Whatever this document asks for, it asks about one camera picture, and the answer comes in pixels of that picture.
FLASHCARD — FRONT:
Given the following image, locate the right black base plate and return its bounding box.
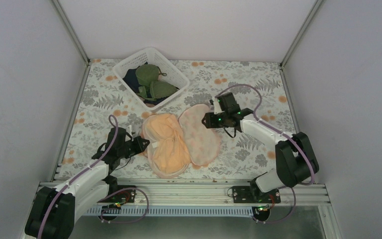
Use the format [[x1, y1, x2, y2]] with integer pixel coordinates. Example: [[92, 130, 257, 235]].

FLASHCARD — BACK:
[[231, 186, 281, 204]]

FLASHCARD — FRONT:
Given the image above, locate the green bra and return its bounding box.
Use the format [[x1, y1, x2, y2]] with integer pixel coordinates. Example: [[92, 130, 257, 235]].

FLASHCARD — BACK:
[[136, 64, 179, 102]]

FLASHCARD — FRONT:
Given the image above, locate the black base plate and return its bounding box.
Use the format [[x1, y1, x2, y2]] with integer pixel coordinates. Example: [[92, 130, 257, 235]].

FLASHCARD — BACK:
[[231, 186, 281, 204], [103, 189, 136, 204]]

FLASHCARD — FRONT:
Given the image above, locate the floral patterned table mat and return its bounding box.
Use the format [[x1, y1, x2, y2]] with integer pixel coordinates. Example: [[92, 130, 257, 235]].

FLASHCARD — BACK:
[[55, 59, 295, 179]]

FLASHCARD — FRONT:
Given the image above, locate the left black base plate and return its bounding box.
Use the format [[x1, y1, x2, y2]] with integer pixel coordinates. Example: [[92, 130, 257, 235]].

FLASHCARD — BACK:
[[103, 189, 136, 204]]

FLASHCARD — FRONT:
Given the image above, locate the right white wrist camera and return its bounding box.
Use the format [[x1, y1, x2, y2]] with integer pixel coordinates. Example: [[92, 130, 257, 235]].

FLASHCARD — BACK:
[[210, 97, 223, 115]]

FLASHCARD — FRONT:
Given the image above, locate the dark navy garment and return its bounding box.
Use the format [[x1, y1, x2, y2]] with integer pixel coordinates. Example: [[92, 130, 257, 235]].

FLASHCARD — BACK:
[[123, 69, 141, 93]]

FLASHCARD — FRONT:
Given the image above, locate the peach floral mesh laundry bag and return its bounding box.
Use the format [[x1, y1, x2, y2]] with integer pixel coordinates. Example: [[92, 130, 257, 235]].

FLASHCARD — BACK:
[[146, 104, 221, 179]]

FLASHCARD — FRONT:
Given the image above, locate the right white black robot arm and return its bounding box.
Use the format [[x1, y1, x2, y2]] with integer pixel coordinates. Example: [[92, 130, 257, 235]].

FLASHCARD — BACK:
[[201, 93, 319, 203]]

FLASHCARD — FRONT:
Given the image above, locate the peach orange bra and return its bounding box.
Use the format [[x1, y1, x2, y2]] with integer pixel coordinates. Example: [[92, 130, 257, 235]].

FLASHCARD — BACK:
[[142, 113, 191, 177]]

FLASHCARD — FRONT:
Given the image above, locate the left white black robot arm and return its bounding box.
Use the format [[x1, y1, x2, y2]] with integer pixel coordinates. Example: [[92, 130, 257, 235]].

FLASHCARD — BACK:
[[24, 127, 150, 239]]

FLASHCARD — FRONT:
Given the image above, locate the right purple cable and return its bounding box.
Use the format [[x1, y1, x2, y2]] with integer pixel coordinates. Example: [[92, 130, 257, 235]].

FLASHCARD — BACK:
[[215, 84, 316, 225]]

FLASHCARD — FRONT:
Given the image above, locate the white slotted cable duct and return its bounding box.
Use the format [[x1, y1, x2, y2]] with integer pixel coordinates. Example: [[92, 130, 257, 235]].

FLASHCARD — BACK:
[[104, 206, 253, 218]]

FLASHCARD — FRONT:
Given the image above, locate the aluminium rail frame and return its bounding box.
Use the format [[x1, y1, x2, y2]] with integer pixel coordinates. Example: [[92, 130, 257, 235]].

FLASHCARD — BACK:
[[32, 165, 331, 207]]

